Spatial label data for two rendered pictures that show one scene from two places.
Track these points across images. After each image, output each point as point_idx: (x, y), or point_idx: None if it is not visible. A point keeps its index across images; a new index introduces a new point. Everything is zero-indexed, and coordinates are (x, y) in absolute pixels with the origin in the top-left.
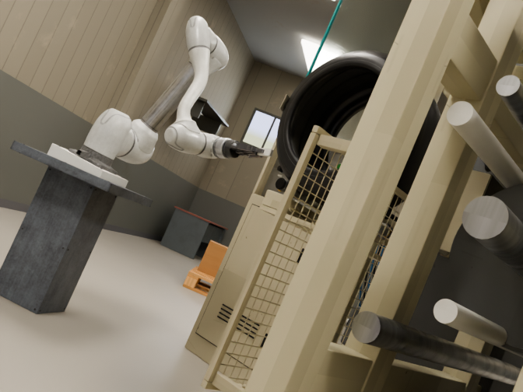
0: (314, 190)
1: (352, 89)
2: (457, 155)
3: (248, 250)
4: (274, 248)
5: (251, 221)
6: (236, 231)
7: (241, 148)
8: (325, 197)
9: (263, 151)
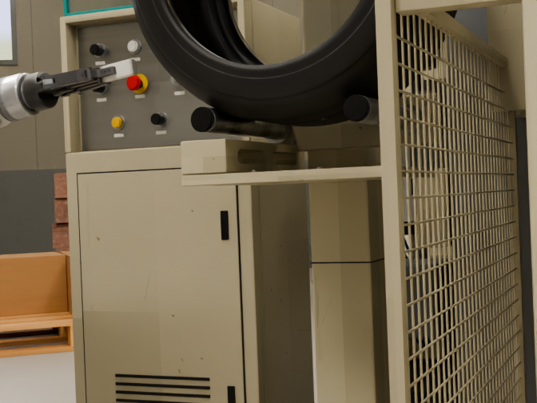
0: (288, 105)
1: None
2: None
3: (115, 258)
4: (165, 234)
5: (93, 205)
6: (73, 235)
7: (67, 84)
8: (315, 109)
9: (114, 69)
